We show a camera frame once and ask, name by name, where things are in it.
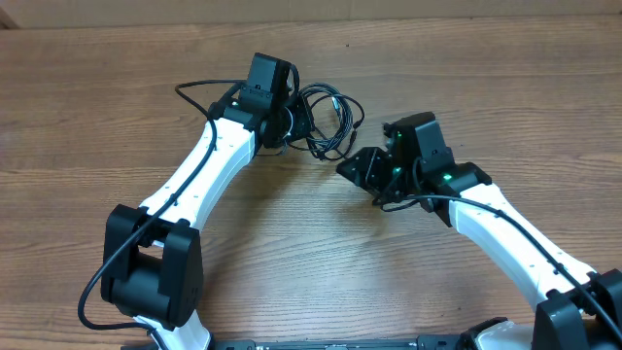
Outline black usb cables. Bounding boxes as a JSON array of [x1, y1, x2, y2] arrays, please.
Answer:
[[291, 82, 365, 162]]

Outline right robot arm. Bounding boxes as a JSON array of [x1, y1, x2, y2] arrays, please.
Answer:
[[336, 112, 621, 349]]

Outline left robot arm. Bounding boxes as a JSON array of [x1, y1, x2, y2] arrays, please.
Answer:
[[79, 52, 301, 349]]

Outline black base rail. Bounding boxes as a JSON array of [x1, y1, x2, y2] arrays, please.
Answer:
[[121, 333, 487, 350]]

